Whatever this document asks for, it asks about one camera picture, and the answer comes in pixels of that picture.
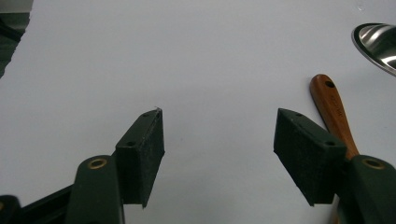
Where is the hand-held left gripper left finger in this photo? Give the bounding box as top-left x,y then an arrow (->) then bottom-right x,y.
64,107 -> 165,224

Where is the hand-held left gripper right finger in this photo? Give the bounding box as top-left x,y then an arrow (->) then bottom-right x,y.
273,107 -> 396,224

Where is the stainless steel bowl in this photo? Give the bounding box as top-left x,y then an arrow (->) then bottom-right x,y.
351,22 -> 396,77

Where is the wooden handle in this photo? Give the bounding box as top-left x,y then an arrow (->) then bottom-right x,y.
309,74 -> 361,224

